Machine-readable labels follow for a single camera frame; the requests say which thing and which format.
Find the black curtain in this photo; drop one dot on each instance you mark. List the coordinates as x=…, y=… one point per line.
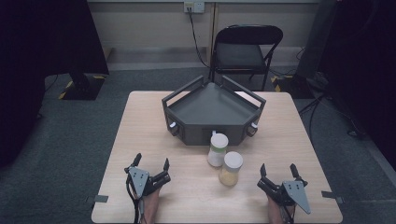
x=367, y=62
x=37, y=62

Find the person's right hand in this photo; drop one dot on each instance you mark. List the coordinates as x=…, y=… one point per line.
x=275, y=214

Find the black folding chair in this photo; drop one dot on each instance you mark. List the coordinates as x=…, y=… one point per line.
x=239, y=56

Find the dark grey corner rack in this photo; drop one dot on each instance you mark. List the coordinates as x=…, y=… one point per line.
x=211, y=107

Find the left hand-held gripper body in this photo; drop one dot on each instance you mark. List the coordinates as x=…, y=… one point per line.
x=138, y=180

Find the clear jar of yellow powder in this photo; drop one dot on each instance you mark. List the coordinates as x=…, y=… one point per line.
x=230, y=171

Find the black stand base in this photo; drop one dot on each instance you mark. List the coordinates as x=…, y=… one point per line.
x=292, y=87
x=82, y=87

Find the grey table clamp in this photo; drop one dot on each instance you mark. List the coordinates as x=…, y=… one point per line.
x=99, y=198
x=331, y=195

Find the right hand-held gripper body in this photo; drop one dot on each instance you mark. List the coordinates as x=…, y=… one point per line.
x=295, y=193

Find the white wall socket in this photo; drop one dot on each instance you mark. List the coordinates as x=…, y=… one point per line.
x=194, y=6

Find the person's left hand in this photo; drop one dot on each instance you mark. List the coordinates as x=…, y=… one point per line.
x=148, y=207

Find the green-band jar of white powder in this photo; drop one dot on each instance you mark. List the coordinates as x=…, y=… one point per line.
x=217, y=152

